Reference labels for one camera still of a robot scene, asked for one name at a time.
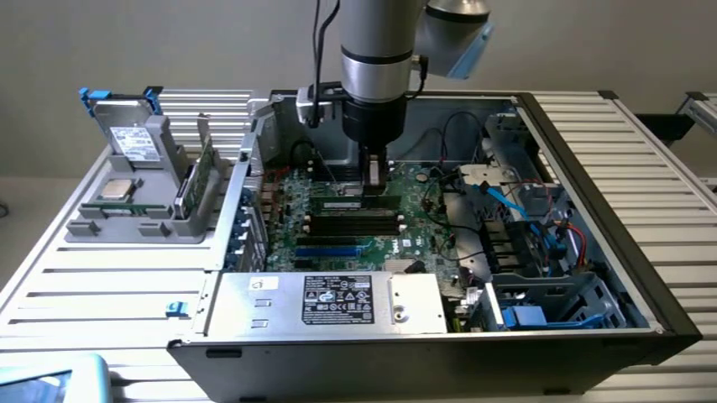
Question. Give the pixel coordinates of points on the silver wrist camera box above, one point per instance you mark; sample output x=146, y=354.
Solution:
x=313, y=103

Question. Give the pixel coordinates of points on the green Dell motherboard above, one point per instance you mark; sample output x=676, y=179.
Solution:
x=357, y=226

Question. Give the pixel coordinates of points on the silver chipset heatsink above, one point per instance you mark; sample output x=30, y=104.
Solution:
x=404, y=265

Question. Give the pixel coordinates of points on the green graphics card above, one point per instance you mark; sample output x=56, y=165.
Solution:
x=196, y=176

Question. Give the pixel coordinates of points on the silver CPU chip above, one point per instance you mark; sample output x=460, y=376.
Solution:
x=116, y=189

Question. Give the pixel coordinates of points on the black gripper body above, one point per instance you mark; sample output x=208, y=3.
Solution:
x=372, y=119

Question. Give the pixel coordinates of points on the black RAM slot bank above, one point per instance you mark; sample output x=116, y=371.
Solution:
x=353, y=224

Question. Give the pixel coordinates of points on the blue disk bay bracket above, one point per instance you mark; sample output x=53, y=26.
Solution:
x=531, y=317

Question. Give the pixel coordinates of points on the green RAM stick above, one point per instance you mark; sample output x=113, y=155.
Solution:
x=353, y=203
x=124, y=208

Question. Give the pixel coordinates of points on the grey disk bay cage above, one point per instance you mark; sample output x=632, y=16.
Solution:
x=551, y=300

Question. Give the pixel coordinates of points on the hard disk in blue bracket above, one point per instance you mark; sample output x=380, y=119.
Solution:
x=129, y=130

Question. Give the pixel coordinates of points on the blue expansion slot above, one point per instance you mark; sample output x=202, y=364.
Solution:
x=327, y=251

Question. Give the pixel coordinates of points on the light blue framed device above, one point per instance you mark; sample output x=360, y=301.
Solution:
x=53, y=380

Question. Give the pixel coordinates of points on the grey parts rack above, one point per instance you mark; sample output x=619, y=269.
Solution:
x=142, y=197

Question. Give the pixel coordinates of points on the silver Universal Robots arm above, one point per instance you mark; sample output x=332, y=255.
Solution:
x=373, y=50

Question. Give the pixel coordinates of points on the silver power supply unit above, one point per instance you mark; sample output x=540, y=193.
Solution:
x=324, y=303

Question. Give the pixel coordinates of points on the blue clip on table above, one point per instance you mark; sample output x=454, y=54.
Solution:
x=174, y=308

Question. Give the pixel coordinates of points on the black open PC case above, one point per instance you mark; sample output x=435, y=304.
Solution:
x=425, y=260

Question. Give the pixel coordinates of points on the black case fan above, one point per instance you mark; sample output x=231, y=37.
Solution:
x=518, y=247

